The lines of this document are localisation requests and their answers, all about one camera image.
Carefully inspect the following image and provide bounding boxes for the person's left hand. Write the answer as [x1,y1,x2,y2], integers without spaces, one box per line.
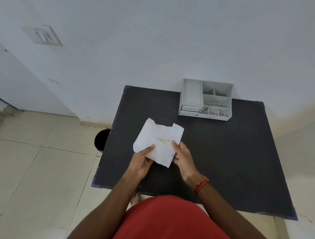
[128,144,155,181]

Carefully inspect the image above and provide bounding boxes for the person's right hand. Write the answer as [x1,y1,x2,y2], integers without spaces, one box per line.
[171,141,202,187]

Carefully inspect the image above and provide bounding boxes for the torn white paper sheet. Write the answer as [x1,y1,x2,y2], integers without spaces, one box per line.
[133,118,184,168]

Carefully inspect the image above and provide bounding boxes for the person's right forearm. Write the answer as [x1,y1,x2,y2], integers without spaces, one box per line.
[192,183,267,239]

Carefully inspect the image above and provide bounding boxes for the person's left forearm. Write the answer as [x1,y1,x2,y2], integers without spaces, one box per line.
[66,175,141,239]

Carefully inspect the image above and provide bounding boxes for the black table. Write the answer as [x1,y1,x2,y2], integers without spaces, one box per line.
[91,85,298,221]

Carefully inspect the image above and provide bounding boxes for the orange thread wristband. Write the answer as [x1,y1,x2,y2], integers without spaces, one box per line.
[192,175,210,196]

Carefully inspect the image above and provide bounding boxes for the black round bin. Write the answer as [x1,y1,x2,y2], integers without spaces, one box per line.
[94,129,111,151]

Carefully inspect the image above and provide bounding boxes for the person's foot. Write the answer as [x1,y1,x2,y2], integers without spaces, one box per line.
[130,193,142,206]

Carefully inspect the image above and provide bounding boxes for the white plastic desk organizer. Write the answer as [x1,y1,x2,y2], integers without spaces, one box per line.
[179,78,234,121]

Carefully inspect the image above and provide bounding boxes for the red shirt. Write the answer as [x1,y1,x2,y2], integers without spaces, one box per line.
[112,195,232,239]

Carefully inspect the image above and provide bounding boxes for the white wall switch plate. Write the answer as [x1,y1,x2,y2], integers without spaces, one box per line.
[21,25,63,47]

